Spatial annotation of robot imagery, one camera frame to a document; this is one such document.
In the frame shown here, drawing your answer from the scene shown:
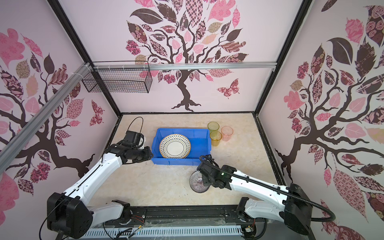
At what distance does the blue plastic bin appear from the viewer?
914 mm

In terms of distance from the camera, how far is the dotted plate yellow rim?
939 mm

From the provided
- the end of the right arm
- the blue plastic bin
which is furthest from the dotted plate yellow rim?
the end of the right arm

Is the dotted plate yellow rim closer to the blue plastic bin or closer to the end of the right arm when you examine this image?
the blue plastic bin

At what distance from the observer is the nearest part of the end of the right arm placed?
54cm

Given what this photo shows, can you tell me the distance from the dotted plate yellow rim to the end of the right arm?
13.5 inches

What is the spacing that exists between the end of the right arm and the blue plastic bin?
255 millimetres

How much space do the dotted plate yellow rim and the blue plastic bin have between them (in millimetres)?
12
